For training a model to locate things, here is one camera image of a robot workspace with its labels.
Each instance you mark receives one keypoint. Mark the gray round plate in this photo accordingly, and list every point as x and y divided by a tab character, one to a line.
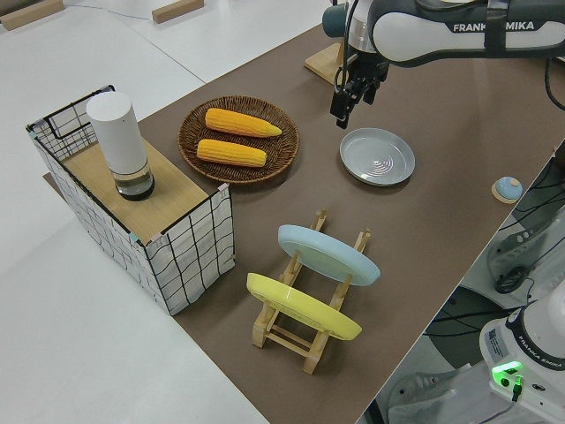
377	156

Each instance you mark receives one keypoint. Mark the yellow plate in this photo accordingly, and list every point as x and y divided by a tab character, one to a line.
300	305

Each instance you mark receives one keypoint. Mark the gray robot mounting plate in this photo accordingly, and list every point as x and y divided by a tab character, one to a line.
424	388

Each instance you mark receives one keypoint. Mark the light blue plate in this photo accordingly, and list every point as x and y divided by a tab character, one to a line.
326	254

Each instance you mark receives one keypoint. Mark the yellow corn cob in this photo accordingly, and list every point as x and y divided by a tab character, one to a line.
231	152
240	123

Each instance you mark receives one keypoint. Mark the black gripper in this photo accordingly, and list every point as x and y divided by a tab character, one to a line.
368	68

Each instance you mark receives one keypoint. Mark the square wooden stand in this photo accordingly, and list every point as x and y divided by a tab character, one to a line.
324	64

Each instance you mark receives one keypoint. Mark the dark teal cup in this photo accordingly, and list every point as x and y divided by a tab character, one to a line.
334	22

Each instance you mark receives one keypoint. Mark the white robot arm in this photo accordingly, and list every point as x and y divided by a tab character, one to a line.
419	40

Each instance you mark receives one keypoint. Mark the green binder clip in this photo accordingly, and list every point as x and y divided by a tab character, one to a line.
133	238

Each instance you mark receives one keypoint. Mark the blue dome bell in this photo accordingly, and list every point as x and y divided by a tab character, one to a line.
507	187

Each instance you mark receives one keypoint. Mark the brown table mat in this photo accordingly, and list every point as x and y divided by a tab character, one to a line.
419	247

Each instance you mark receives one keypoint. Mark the pink binder clip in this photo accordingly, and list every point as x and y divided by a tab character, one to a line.
155	239
224	190

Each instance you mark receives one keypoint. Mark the white cylinder with clear base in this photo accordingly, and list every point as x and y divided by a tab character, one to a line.
119	132

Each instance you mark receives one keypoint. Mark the light wooden board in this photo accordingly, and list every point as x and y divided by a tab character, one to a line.
172	194

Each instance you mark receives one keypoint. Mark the wooden block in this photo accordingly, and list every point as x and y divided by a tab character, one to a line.
31	15
176	11

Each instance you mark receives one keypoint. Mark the wooden plate rack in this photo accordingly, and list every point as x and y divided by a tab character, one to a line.
287	338

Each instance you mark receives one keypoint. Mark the round wicker tray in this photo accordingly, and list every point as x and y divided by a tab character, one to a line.
282	152

